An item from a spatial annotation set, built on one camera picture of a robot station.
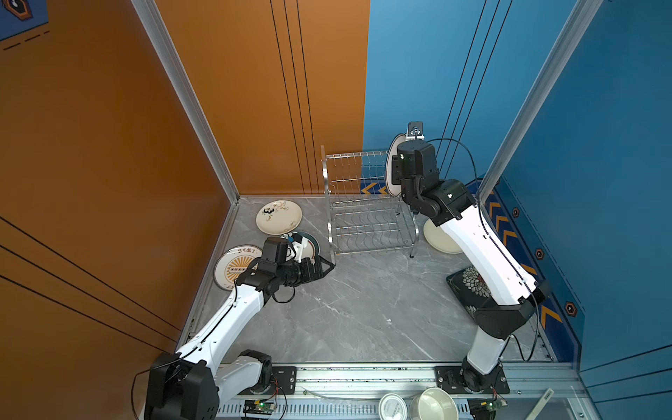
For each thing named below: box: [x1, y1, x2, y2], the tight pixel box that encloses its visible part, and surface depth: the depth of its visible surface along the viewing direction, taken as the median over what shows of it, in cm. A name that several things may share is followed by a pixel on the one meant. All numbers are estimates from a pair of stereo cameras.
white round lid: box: [378, 392, 408, 420], surface depth 65 cm
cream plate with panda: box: [255, 199, 303, 236], surface depth 115 cm
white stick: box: [525, 387, 555, 420], surface depth 71 cm
